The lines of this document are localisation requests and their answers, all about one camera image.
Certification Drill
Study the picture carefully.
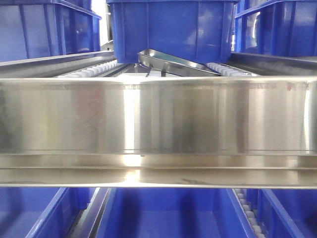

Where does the blue bin centre on shelf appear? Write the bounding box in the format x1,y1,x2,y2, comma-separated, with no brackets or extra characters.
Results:
107,0,238,64

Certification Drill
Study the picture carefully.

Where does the blue bin on shelf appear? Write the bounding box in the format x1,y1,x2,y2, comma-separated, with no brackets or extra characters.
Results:
107,0,238,64
0,0,101,62
234,0,317,57

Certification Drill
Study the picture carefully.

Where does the blue bin right on shelf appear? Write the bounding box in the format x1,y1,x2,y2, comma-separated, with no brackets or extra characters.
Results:
234,0,317,57

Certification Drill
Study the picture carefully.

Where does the blue bin left on shelf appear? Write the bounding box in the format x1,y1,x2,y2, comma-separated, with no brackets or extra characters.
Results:
0,0,101,62

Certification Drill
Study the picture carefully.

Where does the white roller track right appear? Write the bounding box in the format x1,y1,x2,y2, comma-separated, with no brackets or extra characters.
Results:
206,62,255,77

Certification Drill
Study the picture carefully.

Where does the white roller track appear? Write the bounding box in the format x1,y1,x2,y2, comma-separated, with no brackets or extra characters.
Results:
206,62,255,77
57,60,121,78

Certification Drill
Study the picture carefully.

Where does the white roller track left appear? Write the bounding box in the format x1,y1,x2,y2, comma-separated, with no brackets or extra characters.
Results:
57,60,121,78

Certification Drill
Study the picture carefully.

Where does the blue bin lower centre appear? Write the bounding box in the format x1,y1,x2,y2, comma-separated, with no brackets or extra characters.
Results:
97,188,256,238

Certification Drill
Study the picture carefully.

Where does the blue bin lower right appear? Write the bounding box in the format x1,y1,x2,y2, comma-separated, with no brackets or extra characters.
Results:
257,189,317,238

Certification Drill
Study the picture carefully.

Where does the blue bin lower left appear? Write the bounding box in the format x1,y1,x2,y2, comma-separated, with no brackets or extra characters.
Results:
0,187,95,238

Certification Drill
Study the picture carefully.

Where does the tilted steel guide rail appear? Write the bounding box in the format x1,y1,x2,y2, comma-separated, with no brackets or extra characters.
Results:
138,49,221,77

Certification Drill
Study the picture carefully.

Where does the steel shelf front rail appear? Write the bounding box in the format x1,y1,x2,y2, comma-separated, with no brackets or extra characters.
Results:
0,76,317,188

